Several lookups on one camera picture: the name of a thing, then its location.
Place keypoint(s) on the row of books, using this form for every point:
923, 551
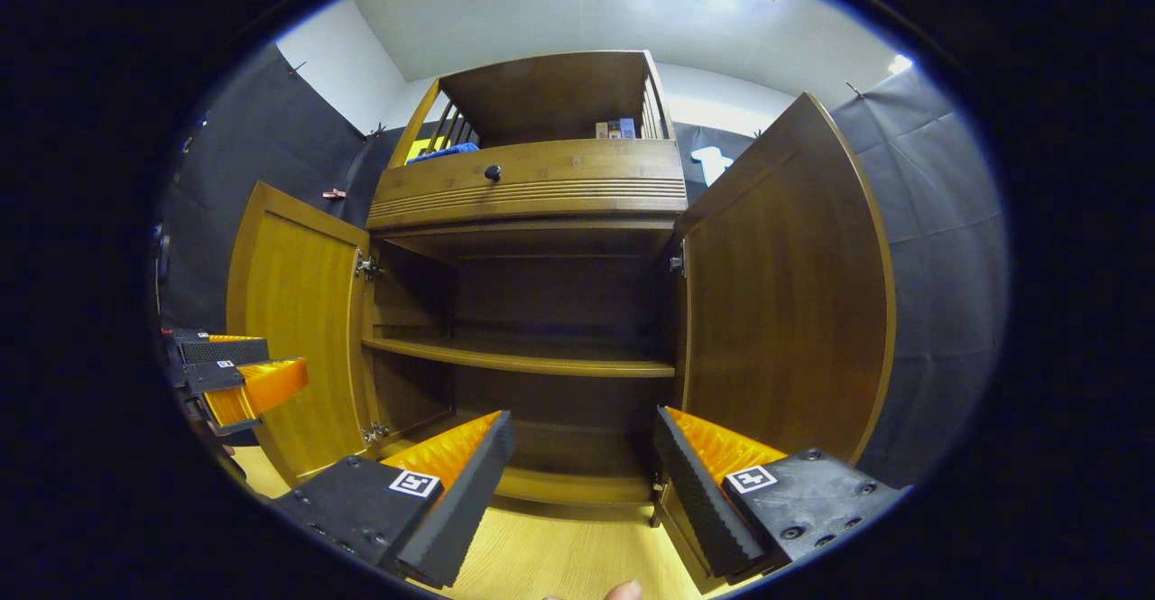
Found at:
615, 129

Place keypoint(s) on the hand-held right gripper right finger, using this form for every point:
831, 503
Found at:
699, 501

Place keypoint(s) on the blue cloth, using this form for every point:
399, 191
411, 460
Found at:
447, 152

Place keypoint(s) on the wooden shoe cabinet door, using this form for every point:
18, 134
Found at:
785, 311
298, 329

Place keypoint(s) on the wooden inner shelf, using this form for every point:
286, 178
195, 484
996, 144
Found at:
523, 362

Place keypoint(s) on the small ceiling light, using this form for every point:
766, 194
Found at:
900, 64

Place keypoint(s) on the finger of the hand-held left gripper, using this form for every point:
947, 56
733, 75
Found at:
212, 376
226, 350

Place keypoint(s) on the black clip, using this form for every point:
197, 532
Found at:
374, 131

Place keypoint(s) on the wooden cabinet drawer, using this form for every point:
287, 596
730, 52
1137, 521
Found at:
559, 171

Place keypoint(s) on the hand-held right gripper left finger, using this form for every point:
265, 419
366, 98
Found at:
465, 510

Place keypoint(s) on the metal door hinge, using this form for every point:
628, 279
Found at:
365, 266
678, 262
374, 432

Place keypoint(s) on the wooden double-door shoe cabinet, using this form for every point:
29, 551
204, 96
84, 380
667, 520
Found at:
541, 86

